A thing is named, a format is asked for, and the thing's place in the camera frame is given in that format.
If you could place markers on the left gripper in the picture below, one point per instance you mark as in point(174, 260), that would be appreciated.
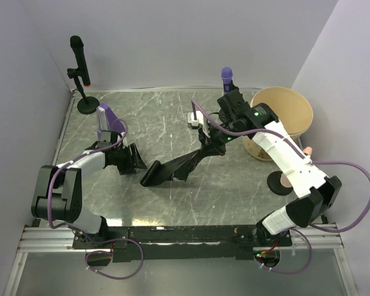
point(134, 161)

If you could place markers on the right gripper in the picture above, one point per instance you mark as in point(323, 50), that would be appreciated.
point(211, 141)

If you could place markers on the black trash bag roll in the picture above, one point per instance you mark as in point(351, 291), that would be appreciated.
point(177, 169)

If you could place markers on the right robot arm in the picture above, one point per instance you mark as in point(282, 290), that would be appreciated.
point(316, 191)

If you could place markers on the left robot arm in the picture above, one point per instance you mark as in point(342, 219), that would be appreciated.
point(58, 196)

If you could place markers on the beige paper trash bin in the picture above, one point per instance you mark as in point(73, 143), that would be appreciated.
point(293, 110)

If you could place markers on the purple metronome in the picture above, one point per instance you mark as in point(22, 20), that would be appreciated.
point(107, 120)

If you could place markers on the purple microphone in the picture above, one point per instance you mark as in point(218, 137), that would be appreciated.
point(226, 76)

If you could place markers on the black microphone stand left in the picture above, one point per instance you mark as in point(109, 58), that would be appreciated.
point(87, 104)

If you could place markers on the beige microphone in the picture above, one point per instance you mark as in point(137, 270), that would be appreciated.
point(308, 150)

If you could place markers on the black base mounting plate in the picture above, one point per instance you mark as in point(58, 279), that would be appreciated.
point(184, 242)

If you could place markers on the black microphone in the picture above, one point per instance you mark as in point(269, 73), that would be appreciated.
point(77, 47)

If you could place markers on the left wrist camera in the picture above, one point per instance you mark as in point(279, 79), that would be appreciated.
point(125, 143)

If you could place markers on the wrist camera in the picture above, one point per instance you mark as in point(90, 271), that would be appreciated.
point(197, 120)
point(125, 143)

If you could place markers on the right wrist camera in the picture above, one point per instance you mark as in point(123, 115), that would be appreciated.
point(197, 120)

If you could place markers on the aluminium rail frame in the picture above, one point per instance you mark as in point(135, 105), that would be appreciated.
point(222, 190)

